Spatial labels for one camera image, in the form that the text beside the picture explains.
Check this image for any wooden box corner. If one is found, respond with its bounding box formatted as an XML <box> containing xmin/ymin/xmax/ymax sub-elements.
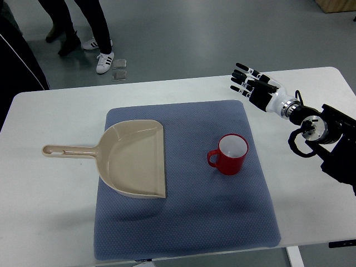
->
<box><xmin>315</xmin><ymin>0</ymin><xmax>355</xmax><ymax>13</ymax></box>

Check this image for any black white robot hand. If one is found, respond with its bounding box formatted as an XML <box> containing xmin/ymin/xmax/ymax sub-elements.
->
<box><xmin>230</xmin><ymin>63</ymin><xmax>301</xmax><ymax>119</ymax></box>

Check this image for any blue grey cushion mat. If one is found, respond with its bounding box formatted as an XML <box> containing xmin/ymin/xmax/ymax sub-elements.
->
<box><xmin>94</xmin><ymin>100</ymin><xmax>281</xmax><ymax>260</ymax></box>

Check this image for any floor socket plate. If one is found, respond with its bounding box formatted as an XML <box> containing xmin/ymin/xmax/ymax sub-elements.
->
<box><xmin>112</xmin><ymin>59</ymin><xmax>127</xmax><ymax>70</ymax></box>
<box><xmin>112</xmin><ymin>71</ymin><xmax>127</xmax><ymax>81</ymax></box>

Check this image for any person in black trousers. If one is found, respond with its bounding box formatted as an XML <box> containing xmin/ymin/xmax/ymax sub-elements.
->
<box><xmin>75</xmin><ymin>1</ymin><xmax>114</xmax><ymax>75</ymax></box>

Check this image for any white table leg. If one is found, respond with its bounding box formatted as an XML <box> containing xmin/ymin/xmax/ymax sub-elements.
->
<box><xmin>285</xmin><ymin>246</ymin><xmax>305</xmax><ymax>267</ymax></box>

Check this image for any person with brown shoes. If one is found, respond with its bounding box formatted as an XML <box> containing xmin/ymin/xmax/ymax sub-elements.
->
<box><xmin>38</xmin><ymin>0</ymin><xmax>81</xmax><ymax>57</ymax></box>

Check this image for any lower floor socket plate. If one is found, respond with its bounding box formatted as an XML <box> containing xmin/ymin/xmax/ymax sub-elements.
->
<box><xmin>112</xmin><ymin>71</ymin><xmax>127</xmax><ymax>81</ymax></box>

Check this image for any black jacket at left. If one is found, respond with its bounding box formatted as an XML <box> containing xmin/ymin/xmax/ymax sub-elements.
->
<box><xmin>1</xmin><ymin>17</ymin><xmax>50</xmax><ymax>125</ymax></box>

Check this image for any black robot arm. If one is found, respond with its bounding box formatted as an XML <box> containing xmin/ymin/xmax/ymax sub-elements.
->
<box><xmin>287</xmin><ymin>91</ymin><xmax>355</xmax><ymax>190</ymax></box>

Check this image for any red cup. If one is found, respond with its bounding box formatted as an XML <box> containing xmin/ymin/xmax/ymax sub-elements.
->
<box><xmin>207</xmin><ymin>133</ymin><xmax>249</xmax><ymax>176</ymax></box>

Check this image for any upper floor socket plate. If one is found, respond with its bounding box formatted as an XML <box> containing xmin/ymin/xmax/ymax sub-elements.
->
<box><xmin>112</xmin><ymin>59</ymin><xmax>127</xmax><ymax>70</ymax></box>

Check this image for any beige plastic dustpan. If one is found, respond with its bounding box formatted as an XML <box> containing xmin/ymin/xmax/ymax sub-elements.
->
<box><xmin>42</xmin><ymin>120</ymin><xmax>167</xmax><ymax>199</ymax></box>

